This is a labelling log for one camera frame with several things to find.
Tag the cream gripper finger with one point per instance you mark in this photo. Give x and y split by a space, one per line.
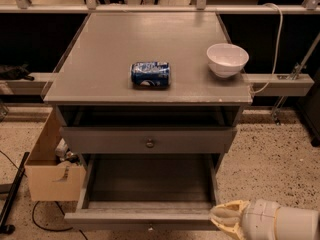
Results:
223 216

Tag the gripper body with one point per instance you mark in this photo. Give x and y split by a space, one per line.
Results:
260 219

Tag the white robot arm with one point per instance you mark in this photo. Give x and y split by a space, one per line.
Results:
265 220

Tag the grey wooden drawer cabinet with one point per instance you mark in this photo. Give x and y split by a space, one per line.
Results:
94 87

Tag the grey top drawer with knob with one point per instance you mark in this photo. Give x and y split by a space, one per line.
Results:
108 140

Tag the white ceramic bowl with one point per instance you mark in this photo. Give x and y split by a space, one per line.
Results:
226 60

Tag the blue soda can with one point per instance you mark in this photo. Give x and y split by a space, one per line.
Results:
153 74

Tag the cardboard box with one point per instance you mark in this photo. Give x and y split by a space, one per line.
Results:
49 179

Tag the black pole stand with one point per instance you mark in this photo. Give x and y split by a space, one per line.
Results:
11 191

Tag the black object on rail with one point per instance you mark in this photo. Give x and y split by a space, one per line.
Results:
15 72

